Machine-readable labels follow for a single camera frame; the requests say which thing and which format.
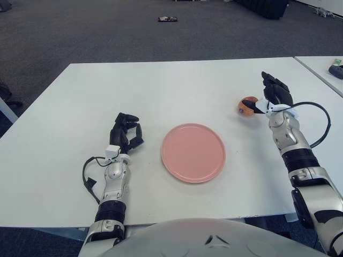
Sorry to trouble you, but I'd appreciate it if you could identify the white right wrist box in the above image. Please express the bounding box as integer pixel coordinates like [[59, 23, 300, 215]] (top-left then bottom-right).
[[255, 99, 272, 116]]

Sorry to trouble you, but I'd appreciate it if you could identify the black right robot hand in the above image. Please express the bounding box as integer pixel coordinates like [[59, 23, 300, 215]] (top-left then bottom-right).
[[241, 71, 295, 115]]

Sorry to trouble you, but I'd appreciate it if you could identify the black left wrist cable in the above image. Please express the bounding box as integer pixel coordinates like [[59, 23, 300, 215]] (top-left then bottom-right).
[[82, 156, 108, 206]]

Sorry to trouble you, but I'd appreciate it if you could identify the dark office chair base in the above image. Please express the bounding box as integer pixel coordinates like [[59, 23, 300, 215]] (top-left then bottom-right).
[[0, 80, 24, 108]]

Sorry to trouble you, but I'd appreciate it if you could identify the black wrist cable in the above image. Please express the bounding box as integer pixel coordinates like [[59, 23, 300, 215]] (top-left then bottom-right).
[[293, 101, 331, 148], [82, 156, 108, 206]]

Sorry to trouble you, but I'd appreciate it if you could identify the dark grey handheld controller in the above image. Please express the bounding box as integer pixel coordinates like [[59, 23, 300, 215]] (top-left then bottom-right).
[[328, 65, 343, 79]]

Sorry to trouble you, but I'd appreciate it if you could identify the pink round plate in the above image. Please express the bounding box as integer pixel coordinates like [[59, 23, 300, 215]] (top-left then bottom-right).
[[160, 123, 226, 184]]

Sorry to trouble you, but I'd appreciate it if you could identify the black ribbed furniture block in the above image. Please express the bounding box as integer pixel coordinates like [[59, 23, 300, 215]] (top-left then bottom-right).
[[234, 0, 290, 19]]

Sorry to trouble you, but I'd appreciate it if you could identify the grey robot torso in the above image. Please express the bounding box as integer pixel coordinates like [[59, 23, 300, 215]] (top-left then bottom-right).
[[101, 218, 330, 257]]

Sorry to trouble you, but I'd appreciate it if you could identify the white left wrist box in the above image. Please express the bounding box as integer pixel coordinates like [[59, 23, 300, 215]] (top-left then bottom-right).
[[105, 145, 121, 158]]

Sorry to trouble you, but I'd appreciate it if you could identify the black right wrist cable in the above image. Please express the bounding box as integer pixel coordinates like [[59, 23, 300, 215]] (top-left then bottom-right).
[[293, 101, 331, 148]]

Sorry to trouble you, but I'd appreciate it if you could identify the yellow-red apple with sticker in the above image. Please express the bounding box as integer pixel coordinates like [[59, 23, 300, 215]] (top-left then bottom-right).
[[237, 96, 259, 116]]

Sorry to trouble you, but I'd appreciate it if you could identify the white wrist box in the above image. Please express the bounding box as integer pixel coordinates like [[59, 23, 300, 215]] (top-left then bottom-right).
[[105, 145, 121, 158], [255, 99, 272, 116]]

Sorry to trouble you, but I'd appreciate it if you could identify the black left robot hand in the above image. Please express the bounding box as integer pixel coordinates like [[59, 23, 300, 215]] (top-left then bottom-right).
[[108, 112, 145, 156]]

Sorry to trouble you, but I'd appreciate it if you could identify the white table leg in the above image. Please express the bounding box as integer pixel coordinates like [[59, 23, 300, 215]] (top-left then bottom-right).
[[0, 96, 19, 124]]

